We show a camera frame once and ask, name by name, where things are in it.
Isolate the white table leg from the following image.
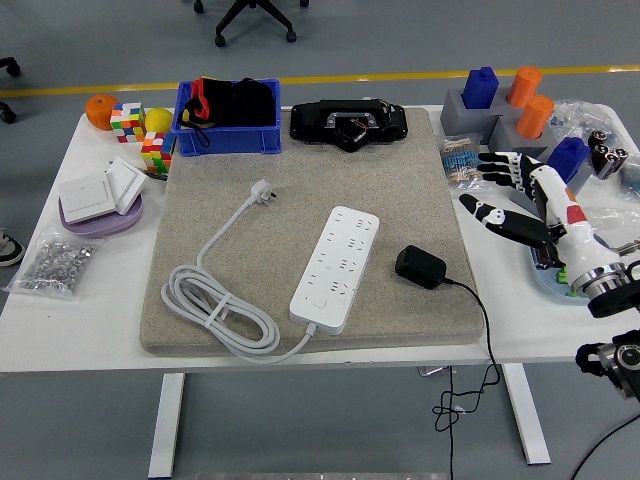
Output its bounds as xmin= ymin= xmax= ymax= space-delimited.
xmin=501 ymin=363 xmax=552 ymax=466
xmin=148 ymin=372 xmax=186 ymax=479

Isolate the grey-brown felt mat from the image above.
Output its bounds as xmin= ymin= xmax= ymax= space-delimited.
xmin=138 ymin=105 xmax=486 ymax=359

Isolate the light blue oval plate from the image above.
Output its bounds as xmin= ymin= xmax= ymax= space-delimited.
xmin=529 ymin=244 xmax=591 ymax=306

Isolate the black cable on floor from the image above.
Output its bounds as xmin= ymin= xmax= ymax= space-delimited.
xmin=569 ymin=413 xmax=640 ymax=480

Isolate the black and red cloth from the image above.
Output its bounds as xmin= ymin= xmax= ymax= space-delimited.
xmin=177 ymin=76 xmax=279 ymax=149

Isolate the multicolour puzzle cube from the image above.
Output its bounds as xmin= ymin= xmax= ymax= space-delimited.
xmin=109 ymin=102 xmax=147 ymax=145
xmin=140 ymin=130 xmax=176 ymax=175

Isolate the black hanging cable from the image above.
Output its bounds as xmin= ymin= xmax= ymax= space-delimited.
xmin=447 ymin=367 xmax=457 ymax=480

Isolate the blue square peg block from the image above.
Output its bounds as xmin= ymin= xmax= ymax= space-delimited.
xmin=460 ymin=65 xmax=501 ymax=111
xmin=545 ymin=136 xmax=592 ymax=185

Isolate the white and black sneaker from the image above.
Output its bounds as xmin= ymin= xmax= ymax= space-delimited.
xmin=0 ymin=228 xmax=26 ymax=269

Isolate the white wall switch panel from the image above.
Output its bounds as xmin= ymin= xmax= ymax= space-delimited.
xmin=104 ymin=155 xmax=149 ymax=216
xmin=57 ymin=173 xmax=117 ymax=225

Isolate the clear bag of metal nuts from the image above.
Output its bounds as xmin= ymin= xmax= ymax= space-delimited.
xmin=3 ymin=227 xmax=106 ymax=301

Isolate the clear bag of resistors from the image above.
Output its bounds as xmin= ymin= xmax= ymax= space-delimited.
xmin=437 ymin=133 xmax=494 ymax=194

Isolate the small black capacitor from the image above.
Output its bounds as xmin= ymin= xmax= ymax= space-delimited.
xmin=535 ymin=245 xmax=562 ymax=271

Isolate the purple oval tray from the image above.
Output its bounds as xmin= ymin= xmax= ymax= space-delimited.
xmin=58 ymin=192 xmax=146 ymax=239

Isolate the black chair base with castors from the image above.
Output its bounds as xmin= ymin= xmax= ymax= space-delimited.
xmin=0 ymin=56 xmax=22 ymax=125

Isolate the white power strip with cable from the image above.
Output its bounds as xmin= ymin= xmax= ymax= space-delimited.
xmin=160 ymin=178 xmax=381 ymax=365

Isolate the grey socket block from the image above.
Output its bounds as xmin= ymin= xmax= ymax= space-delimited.
xmin=439 ymin=88 xmax=504 ymax=147
xmin=487 ymin=115 xmax=557 ymax=161
xmin=508 ymin=149 xmax=595 ymax=224

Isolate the clear empty-looking plastic bag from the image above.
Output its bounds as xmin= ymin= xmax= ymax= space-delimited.
xmin=584 ymin=204 xmax=640 ymax=251

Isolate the blue plastic bin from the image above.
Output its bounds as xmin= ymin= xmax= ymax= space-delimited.
xmin=170 ymin=78 xmax=284 ymax=157

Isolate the black plug adapter with cord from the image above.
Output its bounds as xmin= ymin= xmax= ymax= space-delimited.
xmin=394 ymin=244 xmax=502 ymax=434

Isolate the black office chair base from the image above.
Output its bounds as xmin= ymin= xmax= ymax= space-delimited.
xmin=193 ymin=0 xmax=310 ymax=49

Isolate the black electronic device housing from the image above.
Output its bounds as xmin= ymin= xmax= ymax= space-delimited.
xmin=289 ymin=98 xmax=410 ymax=154

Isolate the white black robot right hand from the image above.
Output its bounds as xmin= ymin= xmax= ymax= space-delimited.
xmin=458 ymin=149 xmax=624 ymax=291

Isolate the yellow lemon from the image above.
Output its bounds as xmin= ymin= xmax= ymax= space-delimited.
xmin=143 ymin=106 xmax=175 ymax=135

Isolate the orange cylinder peg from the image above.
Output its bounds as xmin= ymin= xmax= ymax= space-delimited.
xmin=514 ymin=94 xmax=556 ymax=140
xmin=506 ymin=65 xmax=544 ymax=109

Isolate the orange fruit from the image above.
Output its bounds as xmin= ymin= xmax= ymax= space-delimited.
xmin=83 ymin=93 xmax=121 ymax=132

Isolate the clear bag of blue parts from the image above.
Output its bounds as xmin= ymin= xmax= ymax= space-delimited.
xmin=549 ymin=98 xmax=619 ymax=151

